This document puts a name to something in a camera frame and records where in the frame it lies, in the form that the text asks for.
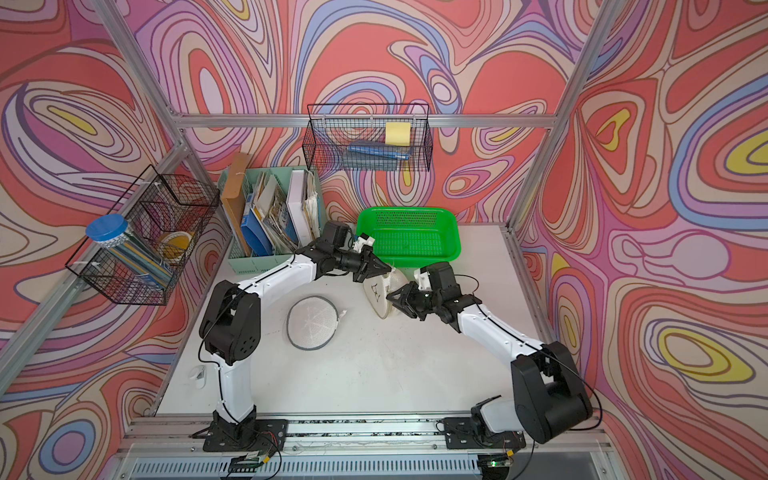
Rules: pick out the white book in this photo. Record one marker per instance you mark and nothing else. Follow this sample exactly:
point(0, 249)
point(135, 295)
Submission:
point(295, 202)

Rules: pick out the back black wire basket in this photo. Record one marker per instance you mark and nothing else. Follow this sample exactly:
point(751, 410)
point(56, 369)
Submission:
point(332, 127)

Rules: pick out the blue lidded clear jar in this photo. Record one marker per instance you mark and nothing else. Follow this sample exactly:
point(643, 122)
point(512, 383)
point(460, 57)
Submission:
point(113, 233)

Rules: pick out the yellow sticky note pad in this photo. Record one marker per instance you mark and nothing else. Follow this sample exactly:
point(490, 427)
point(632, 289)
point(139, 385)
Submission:
point(398, 134)

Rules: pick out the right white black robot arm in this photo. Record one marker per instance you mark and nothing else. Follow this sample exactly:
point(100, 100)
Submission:
point(549, 396)

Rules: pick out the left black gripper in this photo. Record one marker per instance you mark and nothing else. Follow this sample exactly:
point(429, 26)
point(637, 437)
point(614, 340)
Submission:
point(367, 261)

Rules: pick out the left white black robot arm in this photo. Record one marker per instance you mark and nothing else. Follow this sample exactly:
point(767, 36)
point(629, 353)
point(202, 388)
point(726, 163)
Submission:
point(230, 330)

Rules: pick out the blue pen pouch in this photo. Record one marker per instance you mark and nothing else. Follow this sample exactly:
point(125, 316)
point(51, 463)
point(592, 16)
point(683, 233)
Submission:
point(384, 151)

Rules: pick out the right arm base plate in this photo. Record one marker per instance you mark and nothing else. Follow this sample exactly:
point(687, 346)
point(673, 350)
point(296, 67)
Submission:
point(463, 433)

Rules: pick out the mint green file organizer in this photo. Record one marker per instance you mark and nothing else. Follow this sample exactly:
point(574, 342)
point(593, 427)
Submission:
point(266, 192)

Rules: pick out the black wire basket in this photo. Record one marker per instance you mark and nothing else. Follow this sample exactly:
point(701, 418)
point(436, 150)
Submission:
point(332, 127)
point(154, 204)

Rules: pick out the small white clip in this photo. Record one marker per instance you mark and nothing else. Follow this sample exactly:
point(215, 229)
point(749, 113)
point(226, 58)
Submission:
point(197, 376)

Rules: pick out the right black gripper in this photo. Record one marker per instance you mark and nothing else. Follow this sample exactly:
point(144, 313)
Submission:
point(406, 301)

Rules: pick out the blue folder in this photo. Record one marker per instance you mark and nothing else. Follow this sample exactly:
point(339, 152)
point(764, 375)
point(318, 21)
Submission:
point(254, 235)

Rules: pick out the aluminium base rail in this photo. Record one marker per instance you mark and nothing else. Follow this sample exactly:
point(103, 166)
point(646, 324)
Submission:
point(357, 446)

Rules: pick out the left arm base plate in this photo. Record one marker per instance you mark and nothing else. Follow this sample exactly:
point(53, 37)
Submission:
point(255, 435)

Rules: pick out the brown cardboard folder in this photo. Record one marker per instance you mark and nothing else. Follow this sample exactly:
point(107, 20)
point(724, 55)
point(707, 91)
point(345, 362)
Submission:
point(233, 199)

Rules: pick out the green plastic basket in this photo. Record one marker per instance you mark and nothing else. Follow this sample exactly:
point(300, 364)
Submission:
point(411, 237)

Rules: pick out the left black wire basket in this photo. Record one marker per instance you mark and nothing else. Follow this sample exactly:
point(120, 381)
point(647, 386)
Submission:
point(154, 204)

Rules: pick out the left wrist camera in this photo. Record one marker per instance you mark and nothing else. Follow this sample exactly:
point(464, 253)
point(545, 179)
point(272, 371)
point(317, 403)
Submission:
point(362, 243)

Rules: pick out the green circuit board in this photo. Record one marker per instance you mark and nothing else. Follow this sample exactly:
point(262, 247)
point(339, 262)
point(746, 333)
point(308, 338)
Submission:
point(246, 464)

